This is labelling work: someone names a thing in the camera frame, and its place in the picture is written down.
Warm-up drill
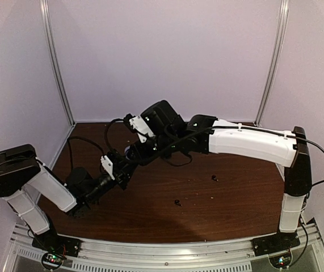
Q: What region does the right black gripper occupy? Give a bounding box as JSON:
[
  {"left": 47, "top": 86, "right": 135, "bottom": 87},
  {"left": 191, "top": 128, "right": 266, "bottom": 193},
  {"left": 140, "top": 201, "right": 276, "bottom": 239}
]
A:
[{"left": 128, "top": 131, "right": 179, "bottom": 165}]

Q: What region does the purple earbud charging case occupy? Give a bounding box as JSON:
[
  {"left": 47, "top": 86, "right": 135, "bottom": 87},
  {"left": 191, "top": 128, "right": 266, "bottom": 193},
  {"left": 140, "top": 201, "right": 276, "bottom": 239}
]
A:
[{"left": 124, "top": 146, "right": 133, "bottom": 159}]

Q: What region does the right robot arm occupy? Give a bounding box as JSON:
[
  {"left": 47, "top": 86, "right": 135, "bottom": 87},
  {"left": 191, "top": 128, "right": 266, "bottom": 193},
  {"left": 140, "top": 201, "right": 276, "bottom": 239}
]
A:
[{"left": 124, "top": 100, "right": 313, "bottom": 250}]

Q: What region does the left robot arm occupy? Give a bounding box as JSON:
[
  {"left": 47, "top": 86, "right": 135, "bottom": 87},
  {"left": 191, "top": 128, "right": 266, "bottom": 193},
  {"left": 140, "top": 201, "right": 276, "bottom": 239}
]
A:
[{"left": 0, "top": 144, "right": 137, "bottom": 252}]

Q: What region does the black earbud centre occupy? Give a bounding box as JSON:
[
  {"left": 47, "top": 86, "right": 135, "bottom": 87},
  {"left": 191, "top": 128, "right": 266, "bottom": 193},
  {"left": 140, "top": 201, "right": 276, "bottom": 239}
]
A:
[{"left": 174, "top": 199, "right": 182, "bottom": 207}]

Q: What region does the left black cable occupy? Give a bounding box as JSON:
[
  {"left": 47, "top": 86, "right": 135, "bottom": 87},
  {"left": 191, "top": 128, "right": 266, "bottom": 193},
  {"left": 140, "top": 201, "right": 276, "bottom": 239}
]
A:
[{"left": 66, "top": 137, "right": 110, "bottom": 185}]

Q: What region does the black cable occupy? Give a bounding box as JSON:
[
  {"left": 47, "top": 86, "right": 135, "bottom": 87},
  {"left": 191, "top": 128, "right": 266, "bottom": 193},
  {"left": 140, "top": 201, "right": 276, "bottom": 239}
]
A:
[
  {"left": 104, "top": 117, "right": 324, "bottom": 272},
  {"left": 66, "top": 137, "right": 110, "bottom": 185}
]

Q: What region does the aluminium front rail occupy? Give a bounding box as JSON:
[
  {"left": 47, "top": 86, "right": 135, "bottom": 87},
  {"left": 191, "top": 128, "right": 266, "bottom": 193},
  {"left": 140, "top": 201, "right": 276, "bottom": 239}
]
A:
[{"left": 7, "top": 226, "right": 324, "bottom": 272}]

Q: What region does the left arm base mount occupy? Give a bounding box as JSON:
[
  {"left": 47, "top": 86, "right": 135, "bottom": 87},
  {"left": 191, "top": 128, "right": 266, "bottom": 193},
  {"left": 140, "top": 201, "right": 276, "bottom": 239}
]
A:
[{"left": 32, "top": 236, "right": 81, "bottom": 270}]

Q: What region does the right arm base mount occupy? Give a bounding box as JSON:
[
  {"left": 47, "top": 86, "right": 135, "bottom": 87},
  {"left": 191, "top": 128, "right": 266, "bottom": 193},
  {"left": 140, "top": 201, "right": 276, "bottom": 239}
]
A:
[{"left": 252, "top": 233, "right": 300, "bottom": 270}]

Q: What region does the right black cable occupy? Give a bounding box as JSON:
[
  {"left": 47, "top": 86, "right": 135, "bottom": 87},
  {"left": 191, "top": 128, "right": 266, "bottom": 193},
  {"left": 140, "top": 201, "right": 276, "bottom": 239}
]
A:
[{"left": 104, "top": 117, "right": 324, "bottom": 272}]

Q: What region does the left aluminium post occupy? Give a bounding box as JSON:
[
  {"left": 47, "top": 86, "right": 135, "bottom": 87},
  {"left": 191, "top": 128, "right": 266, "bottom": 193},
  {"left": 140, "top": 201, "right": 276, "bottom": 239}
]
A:
[{"left": 39, "top": 0, "right": 76, "bottom": 125}]

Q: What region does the aluminium post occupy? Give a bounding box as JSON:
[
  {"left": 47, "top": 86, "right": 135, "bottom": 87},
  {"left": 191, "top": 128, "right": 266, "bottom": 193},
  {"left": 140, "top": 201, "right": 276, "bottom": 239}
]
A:
[
  {"left": 254, "top": 0, "right": 289, "bottom": 127},
  {"left": 39, "top": 0, "right": 76, "bottom": 125}
]

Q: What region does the right aluminium post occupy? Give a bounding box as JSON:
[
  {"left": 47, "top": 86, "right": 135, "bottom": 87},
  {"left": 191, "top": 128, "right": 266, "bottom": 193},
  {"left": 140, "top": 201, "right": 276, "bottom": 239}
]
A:
[{"left": 254, "top": 0, "right": 289, "bottom": 127}]

